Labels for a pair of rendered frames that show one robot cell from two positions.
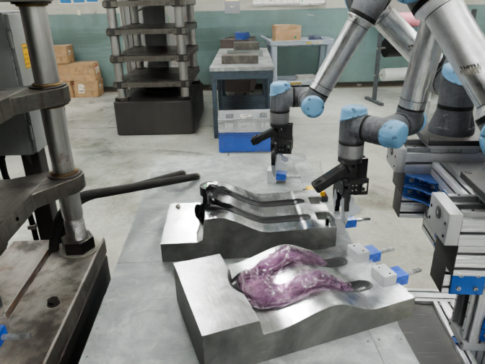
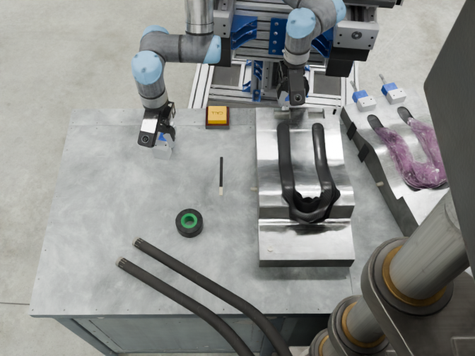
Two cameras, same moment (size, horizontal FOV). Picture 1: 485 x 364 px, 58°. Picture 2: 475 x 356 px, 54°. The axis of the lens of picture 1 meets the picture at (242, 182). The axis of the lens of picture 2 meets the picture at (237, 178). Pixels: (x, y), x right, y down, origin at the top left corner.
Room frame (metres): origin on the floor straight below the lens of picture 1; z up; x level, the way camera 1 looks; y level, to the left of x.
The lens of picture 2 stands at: (1.36, 0.69, 2.07)
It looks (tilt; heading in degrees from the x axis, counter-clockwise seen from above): 60 degrees down; 272
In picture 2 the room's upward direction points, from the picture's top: straight up
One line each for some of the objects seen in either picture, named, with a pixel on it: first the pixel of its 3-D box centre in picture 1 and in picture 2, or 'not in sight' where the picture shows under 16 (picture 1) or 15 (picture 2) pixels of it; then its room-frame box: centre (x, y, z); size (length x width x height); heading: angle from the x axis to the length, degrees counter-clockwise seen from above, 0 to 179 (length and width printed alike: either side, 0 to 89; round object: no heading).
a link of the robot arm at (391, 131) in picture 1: (387, 131); (321, 13); (1.16, -0.40, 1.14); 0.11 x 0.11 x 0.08; 42
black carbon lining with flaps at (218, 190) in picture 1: (251, 203); (306, 165); (1.19, -0.03, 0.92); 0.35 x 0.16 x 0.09; 92
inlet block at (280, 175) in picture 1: (283, 175); (166, 138); (1.62, -0.17, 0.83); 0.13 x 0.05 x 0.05; 78
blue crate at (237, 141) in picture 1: (247, 136); not in sight; (4.49, -0.06, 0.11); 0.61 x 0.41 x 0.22; 89
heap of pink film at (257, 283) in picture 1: (291, 272); (416, 147); (0.85, -0.11, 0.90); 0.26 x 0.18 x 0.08; 110
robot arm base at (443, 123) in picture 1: (452, 117); not in sight; (1.49, -0.75, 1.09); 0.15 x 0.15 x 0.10
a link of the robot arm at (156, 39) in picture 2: (307, 97); (160, 47); (1.61, -0.25, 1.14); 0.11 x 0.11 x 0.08; 0
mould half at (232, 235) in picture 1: (246, 216); (301, 178); (1.20, -0.01, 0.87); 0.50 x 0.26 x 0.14; 92
